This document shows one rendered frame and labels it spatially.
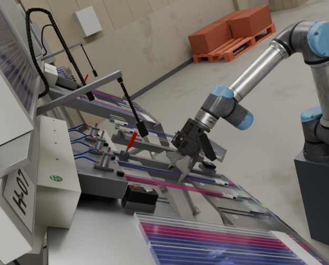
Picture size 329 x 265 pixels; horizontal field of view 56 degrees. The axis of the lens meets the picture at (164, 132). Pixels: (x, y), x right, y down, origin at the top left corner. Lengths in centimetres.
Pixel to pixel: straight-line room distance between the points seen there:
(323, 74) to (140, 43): 428
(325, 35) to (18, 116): 101
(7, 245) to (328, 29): 111
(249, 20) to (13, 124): 533
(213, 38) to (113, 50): 176
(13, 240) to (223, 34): 562
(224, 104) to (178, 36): 480
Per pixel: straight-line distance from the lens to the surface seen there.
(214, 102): 107
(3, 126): 47
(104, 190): 76
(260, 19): 589
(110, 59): 501
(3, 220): 36
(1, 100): 46
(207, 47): 556
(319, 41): 120
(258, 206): 115
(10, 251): 38
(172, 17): 581
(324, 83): 130
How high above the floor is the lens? 150
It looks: 25 degrees down
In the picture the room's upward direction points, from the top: 23 degrees counter-clockwise
